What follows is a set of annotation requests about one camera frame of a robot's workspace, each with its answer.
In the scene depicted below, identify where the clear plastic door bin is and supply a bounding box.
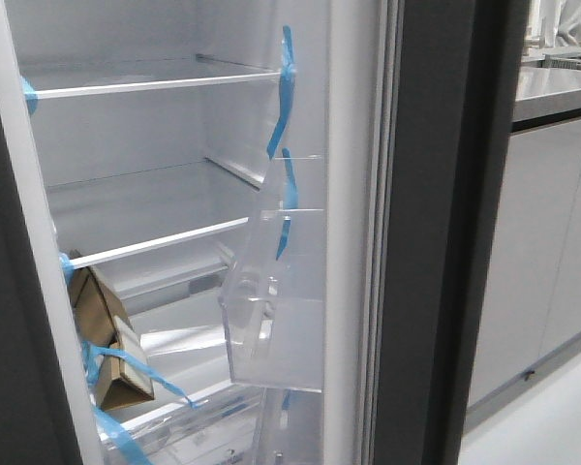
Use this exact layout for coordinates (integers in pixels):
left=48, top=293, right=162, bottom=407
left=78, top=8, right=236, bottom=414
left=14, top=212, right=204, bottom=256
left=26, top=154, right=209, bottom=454
left=219, top=156, right=326, bottom=392

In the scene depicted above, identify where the blue tape upper left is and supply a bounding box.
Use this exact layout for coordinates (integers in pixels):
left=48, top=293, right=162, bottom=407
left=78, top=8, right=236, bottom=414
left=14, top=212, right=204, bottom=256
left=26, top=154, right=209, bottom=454
left=20, top=76, right=38, bottom=115

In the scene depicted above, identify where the upper glass fridge shelf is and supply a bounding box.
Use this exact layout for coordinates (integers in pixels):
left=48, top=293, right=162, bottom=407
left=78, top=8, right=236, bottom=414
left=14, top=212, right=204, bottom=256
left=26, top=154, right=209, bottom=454
left=20, top=53, right=281, bottom=100

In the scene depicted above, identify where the white fridge body interior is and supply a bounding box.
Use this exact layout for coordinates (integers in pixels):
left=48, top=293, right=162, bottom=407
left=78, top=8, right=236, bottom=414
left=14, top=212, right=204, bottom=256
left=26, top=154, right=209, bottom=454
left=0, top=1, right=330, bottom=464

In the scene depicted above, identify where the glass fridge shelf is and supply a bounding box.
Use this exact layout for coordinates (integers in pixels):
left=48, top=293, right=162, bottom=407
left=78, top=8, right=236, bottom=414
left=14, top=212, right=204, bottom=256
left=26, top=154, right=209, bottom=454
left=47, top=160, right=258, bottom=255
left=20, top=53, right=281, bottom=100

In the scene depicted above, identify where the lower glass fridge shelf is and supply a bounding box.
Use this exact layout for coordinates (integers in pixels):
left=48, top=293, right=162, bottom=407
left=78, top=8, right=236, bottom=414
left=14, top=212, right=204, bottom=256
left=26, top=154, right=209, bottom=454
left=47, top=160, right=258, bottom=255

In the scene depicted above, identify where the grey stone countertop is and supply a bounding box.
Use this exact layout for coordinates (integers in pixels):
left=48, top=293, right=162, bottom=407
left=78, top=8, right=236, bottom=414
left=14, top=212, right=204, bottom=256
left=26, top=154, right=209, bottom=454
left=512, top=46, right=581, bottom=132

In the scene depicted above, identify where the brown cardboard box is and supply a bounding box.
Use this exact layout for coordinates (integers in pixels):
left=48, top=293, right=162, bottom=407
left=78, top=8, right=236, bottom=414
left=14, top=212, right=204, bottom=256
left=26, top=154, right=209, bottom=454
left=68, top=267, right=155, bottom=411

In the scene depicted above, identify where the dark grey fridge door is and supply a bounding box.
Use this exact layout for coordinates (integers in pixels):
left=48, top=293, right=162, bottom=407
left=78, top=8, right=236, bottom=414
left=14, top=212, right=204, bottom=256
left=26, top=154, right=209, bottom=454
left=0, top=118, right=81, bottom=464
left=321, top=0, right=534, bottom=465

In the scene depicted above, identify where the metal sink faucet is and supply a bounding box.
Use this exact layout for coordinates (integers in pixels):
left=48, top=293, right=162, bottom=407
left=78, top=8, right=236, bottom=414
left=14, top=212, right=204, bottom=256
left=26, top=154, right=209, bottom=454
left=523, top=18, right=545, bottom=55

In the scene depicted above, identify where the grey cabinet door far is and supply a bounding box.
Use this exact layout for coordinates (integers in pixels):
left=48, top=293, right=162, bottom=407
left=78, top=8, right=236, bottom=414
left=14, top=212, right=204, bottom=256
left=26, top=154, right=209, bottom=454
left=536, top=114, right=581, bottom=362

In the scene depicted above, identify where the grey cabinet door near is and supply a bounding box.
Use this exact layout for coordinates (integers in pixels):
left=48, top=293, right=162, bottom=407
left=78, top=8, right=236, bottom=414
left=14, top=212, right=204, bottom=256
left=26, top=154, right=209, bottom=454
left=469, top=119, right=581, bottom=404

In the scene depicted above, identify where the grey cabinet door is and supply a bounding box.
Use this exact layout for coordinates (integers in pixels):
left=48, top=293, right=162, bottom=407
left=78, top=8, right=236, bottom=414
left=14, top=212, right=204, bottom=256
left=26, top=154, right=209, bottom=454
left=536, top=114, right=581, bottom=362
left=469, top=119, right=581, bottom=404

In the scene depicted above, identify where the blue tape strip upper right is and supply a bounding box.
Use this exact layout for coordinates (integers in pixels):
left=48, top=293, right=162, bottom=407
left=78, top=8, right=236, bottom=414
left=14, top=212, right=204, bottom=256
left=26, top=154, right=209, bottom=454
left=266, top=25, right=296, bottom=159

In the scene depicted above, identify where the clear crisper drawer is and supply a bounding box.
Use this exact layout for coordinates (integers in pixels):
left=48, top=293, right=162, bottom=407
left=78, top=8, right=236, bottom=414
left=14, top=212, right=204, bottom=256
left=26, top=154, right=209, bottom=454
left=123, top=385, right=264, bottom=464

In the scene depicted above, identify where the blue tape strip lower left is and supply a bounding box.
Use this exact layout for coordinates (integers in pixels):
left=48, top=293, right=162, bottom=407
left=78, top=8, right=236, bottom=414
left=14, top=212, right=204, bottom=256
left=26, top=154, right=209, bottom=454
left=59, top=253, right=196, bottom=464

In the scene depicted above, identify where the blue tape strip on bin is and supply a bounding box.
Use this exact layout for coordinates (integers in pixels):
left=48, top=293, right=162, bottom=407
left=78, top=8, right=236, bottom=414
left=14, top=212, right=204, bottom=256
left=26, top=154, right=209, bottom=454
left=276, top=147, right=299, bottom=260

